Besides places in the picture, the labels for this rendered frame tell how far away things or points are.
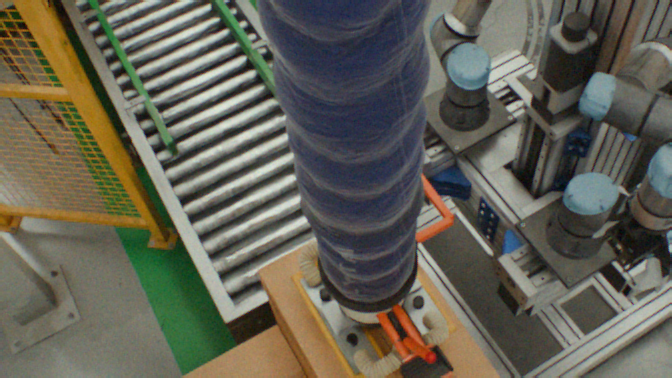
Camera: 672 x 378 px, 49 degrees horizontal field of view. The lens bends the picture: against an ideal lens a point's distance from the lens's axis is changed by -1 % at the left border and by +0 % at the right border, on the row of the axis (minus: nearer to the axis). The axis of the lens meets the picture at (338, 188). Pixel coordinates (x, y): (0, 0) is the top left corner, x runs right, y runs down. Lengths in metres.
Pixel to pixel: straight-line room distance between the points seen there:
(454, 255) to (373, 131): 1.88
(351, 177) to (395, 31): 0.31
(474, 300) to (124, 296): 1.45
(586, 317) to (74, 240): 2.17
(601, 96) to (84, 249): 2.61
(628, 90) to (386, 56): 0.47
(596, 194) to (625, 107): 0.62
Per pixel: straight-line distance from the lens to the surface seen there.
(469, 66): 2.07
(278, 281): 2.09
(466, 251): 2.94
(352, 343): 1.83
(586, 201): 1.86
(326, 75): 0.97
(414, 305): 1.87
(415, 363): 1.71
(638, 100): 1.28
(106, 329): 3.25
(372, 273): 1.50
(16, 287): 3.14
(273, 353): 2.44
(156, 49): 3.27
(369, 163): 1.16
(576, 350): 2.83
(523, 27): 3.95
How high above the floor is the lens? 2.82
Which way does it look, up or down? 58 degrees down
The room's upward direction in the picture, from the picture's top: 8 degrees counter-clockwise
